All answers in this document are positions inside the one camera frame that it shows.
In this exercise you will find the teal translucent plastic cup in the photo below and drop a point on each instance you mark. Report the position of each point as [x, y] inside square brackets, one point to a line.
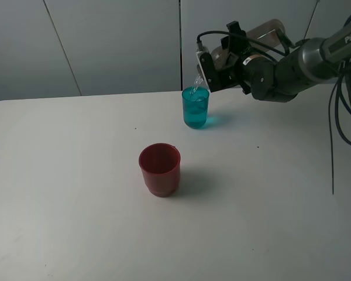
[195, 106]

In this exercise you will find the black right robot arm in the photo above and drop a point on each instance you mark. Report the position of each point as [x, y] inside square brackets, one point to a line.
[303, 65]

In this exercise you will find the red plastic cup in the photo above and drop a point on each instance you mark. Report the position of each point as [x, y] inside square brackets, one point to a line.
[160, 166]

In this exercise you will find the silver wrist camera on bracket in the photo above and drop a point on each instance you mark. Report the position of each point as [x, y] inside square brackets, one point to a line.
[208, 71]

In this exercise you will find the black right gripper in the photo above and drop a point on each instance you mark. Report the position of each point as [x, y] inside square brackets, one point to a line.
[241, 64]

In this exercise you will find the brown translucent water bottle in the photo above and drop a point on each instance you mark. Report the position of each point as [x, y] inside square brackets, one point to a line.
[262, 37]

